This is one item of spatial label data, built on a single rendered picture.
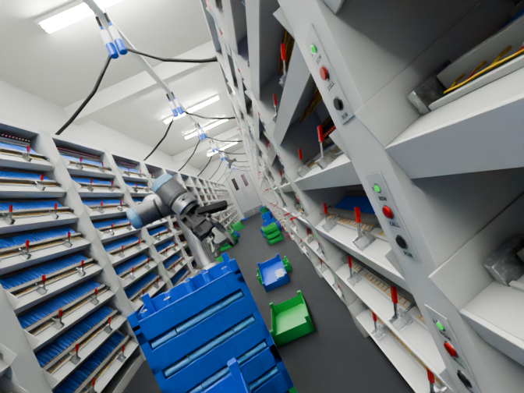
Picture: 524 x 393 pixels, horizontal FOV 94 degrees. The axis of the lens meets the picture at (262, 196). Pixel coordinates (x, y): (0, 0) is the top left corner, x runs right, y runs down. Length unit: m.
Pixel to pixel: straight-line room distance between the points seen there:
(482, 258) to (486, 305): 0.05
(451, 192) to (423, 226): 0.05
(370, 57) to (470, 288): 0.28
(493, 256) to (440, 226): 0.06
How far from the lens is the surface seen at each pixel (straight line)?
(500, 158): 0.23
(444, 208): 0.34
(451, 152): 0.25
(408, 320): 0.69
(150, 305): 0.93
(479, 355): 0.41
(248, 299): 0.75
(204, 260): 1.54
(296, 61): 0.47
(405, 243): 0.36
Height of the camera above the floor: 0.70
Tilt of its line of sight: 1 degrees down
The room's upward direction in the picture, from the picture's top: 25 degrees counter-clockwise
